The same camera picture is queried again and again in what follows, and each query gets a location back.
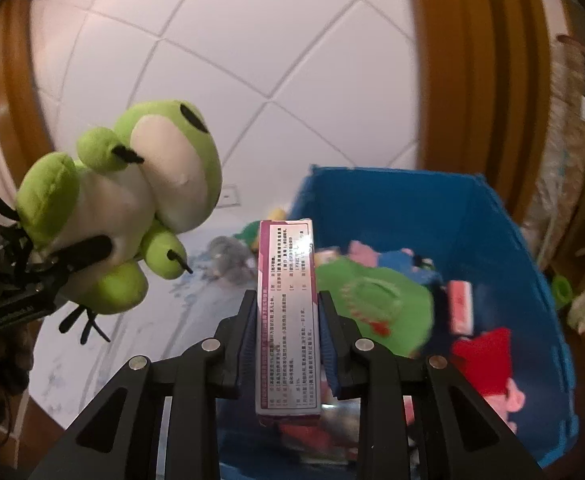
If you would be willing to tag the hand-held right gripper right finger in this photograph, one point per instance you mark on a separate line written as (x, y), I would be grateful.
(328, 355)

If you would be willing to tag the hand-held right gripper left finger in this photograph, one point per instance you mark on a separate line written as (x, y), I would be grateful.
(250, 340)

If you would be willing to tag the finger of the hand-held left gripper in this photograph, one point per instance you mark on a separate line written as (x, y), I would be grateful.
(80, 252)

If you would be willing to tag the slim white pink box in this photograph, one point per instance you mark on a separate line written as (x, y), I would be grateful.
(287, 320)

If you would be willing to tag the green frog plush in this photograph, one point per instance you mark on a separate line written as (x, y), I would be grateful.
(122, 190)

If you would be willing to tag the blue plastic crate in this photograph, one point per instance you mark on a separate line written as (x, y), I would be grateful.
(422, 210)

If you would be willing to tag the grey plush toy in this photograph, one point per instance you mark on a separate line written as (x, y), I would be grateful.
(230, 260)

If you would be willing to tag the pink pig plush blue dress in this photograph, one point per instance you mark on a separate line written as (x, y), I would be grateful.
(402, 262)

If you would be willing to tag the pink pig plush red dress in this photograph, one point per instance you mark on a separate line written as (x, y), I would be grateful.
(482, 360)

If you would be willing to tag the green plastic object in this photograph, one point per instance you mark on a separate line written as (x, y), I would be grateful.
(561, 290)

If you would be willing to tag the white crumpled object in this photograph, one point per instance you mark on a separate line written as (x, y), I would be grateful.
(580, 312)

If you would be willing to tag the plastic wrapped bundle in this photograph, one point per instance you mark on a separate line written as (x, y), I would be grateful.
(562, 160)

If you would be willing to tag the white single-hole wall socket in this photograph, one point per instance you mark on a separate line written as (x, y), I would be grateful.
(230, 196)

